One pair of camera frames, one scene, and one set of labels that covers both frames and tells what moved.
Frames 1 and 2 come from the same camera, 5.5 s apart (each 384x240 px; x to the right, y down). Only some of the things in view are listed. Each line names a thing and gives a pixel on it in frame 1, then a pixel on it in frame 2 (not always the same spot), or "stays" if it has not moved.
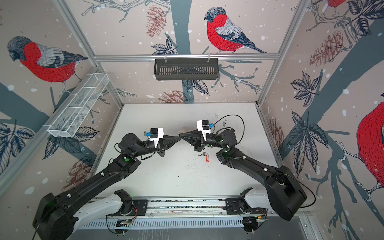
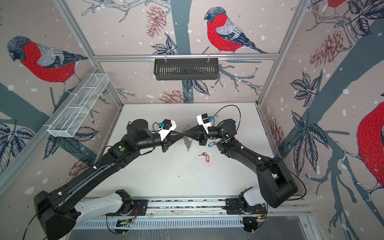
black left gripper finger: (171, 139) to (174, 133)
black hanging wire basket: (189, 70) stays
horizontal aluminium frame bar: (96, 56) stays
